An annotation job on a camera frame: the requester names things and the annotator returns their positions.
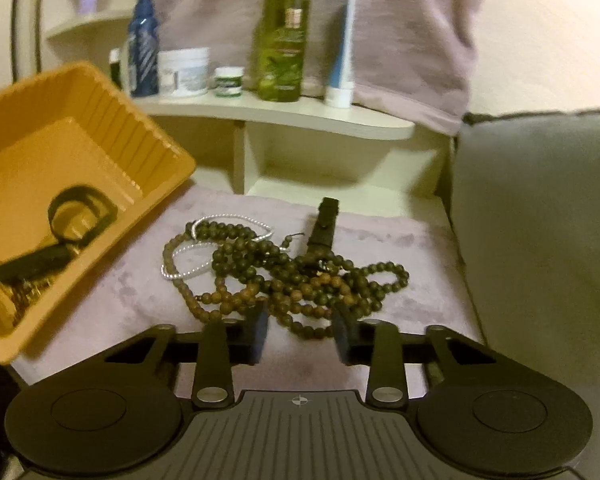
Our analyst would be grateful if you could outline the green olive spray bottle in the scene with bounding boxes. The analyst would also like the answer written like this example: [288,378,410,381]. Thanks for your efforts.
[257,0,311,102]

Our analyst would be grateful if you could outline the blue white tube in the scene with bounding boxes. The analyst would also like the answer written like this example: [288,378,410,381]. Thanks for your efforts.
[324,0,356,110]

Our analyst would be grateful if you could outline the grey cushion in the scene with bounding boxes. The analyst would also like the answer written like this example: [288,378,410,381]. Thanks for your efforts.
[450,108,600,391]

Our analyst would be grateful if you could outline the black strap band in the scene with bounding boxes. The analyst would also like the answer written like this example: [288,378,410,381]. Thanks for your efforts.
[306,197,339,255]

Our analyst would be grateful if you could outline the small black white bottle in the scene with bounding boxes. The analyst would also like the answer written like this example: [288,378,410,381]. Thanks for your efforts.
[108,48,122,89]

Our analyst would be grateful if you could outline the mauve hanging towel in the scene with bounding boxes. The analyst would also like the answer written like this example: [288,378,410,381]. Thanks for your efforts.
[154,0,483,136]

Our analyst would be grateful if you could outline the orange plastic tray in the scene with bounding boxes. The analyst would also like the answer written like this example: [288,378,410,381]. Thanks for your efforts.
[0,62,196,364]

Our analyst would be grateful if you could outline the black wrist watch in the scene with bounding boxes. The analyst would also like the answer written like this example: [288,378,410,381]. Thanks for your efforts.
[0,185,118,285]

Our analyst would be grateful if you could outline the blue spray bottle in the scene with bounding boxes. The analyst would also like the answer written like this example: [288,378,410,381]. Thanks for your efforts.
[128,0,159,98]

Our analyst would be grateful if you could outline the white pearl bracelet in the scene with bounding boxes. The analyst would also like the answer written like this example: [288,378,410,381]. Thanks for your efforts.
[159,212,276,282]

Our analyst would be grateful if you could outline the dark wooden bead necklace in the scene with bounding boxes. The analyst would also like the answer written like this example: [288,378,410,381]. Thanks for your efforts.
[160,218,412,339]

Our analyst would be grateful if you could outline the white cream jar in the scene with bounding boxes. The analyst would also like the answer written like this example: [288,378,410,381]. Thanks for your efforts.
[158,48,210,98]

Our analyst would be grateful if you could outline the cream corner shelf unit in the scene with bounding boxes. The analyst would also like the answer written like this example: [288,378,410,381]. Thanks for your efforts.
[38,0,451,224]

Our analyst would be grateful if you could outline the small green jar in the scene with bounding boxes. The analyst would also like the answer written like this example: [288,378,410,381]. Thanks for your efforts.
[214,66,244,98]

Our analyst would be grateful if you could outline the mauve fleece mat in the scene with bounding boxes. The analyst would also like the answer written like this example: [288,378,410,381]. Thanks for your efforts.
[12,186,480,391]

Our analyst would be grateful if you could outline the brown bead pendant bracelet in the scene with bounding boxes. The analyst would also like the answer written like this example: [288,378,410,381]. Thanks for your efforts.
[9,278,52,326]

